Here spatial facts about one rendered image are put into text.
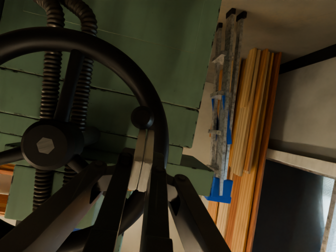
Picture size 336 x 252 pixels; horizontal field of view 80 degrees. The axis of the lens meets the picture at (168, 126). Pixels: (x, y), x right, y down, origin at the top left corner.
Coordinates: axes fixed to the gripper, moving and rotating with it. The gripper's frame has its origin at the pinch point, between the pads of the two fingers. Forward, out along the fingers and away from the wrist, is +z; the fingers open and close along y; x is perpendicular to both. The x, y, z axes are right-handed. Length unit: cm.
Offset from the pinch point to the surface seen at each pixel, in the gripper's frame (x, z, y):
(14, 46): 6.3, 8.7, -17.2
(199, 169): -12.7, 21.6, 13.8
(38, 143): -3.0, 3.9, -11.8
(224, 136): -28, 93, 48
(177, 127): -4.9, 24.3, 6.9
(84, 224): -19.8, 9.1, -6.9
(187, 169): -13.1, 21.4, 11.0
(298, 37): 39, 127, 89
